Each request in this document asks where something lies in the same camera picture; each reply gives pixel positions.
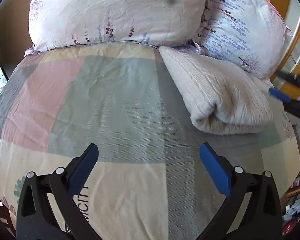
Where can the wooden door frame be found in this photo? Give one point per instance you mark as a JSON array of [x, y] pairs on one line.
[[290, 12]]

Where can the pink floral pillow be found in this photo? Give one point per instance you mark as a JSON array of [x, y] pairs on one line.
[[63, 23]]

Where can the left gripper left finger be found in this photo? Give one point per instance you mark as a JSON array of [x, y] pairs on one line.
[[35, 217]]

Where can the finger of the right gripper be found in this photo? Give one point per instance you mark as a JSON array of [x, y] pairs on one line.
[[293, 79], [291, 106]]

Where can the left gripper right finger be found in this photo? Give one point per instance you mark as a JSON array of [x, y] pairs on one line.
[[262, 218]]

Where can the pastel checked quilt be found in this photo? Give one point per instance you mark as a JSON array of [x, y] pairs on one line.
[[149, 182]]

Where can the white floral pillow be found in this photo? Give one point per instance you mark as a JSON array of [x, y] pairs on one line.
[[248, 33]]

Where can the beige cable-knit sweater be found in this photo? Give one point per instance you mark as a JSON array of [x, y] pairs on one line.
[[220, 97]]

